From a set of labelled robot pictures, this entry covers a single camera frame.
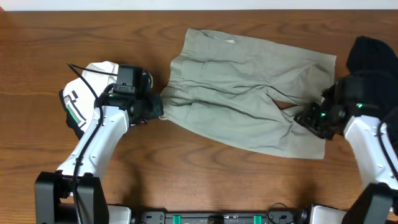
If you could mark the grey-green shorts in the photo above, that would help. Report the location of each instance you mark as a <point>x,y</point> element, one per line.
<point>245,92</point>

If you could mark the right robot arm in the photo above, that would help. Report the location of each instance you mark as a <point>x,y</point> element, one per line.
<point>358,108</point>

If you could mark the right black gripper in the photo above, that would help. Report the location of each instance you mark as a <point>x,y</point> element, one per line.
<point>306,119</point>

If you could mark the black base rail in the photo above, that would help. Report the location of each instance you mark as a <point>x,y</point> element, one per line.
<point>277,213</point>

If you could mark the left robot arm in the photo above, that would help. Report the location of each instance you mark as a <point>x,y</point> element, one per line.
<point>73,193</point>

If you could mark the black garment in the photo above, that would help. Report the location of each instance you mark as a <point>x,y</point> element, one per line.
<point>377,62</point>

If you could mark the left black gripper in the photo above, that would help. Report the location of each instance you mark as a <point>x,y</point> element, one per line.
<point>156,107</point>

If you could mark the white folded t-shirt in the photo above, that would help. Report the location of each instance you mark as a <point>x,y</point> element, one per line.
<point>93,88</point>

